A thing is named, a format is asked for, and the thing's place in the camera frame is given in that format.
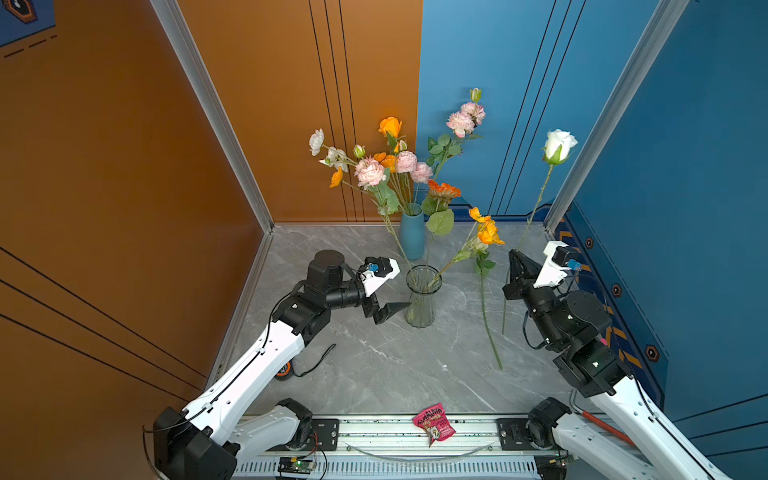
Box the aluminium corner post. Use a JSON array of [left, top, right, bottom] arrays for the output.
[[543, 0, 689, 237], [150, 0, 274, 234]]

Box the pink snack packet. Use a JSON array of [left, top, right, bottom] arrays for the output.
[[412, 403, 456, 446]]

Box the white flower stem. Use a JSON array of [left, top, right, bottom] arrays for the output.
[[309, 129, 386, 191]]

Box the black connector box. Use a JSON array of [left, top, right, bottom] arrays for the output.
[[535, 456, 567, 480]]

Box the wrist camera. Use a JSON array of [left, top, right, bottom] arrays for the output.
[[357, 257, 400, 297], [533, 241, 582, 288]]

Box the teal cylindrical vase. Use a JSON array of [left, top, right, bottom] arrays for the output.
[[399, 203, 425, 261]]

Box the yellow rose stem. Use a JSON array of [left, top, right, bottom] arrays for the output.
[[377, 116, 415, 208]]

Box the aluminium corner post right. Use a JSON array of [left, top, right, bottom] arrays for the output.
[[543, 0, 689, 237]]

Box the cream pink rose stem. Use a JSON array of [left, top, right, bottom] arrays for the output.
[[351, 145, 418, 267]]

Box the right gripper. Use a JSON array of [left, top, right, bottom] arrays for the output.
[[504, 249, 565, 350]]

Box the orange tape measure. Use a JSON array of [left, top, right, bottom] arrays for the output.
[[274, 361, 295, 381]]

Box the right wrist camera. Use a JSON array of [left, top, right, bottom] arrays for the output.
[[533, 241, 582, 288]]

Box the pink rose spray stem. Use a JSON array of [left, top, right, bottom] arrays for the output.
[[426, 87, 486, 182]]

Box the orange gerbera stem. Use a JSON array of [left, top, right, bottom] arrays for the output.
[[422, 180, 461, 263]]

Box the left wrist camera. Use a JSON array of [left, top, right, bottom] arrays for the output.
[[357, 257, 400, 297]]

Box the clear glass vase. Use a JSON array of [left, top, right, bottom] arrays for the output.
[[405, 265, 443, 328]]

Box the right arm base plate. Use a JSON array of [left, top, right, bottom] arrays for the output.
[[495, 416, 584, 452]]

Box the red handled tool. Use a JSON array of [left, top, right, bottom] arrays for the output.
[[581, 411, 635, 447]]

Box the green circuit board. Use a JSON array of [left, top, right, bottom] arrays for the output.
[[276, 457, 317, 480]]

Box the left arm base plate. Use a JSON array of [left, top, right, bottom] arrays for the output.
[[268, 418, 340, 452]]

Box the yellow poppy flower stem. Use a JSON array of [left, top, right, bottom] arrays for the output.
[[438, 207, 505, 276]]

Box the aluminium corner post left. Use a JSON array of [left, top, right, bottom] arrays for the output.
[[150, 0, 274, 234]]

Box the orange yellow small flower stem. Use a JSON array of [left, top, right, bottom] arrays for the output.
[[319, 149, 402, 216]]

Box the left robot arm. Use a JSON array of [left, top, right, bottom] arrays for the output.
[[142, 250, 408, 479]]

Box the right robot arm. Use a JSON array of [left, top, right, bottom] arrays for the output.
[[503, 241, 726, 479]]

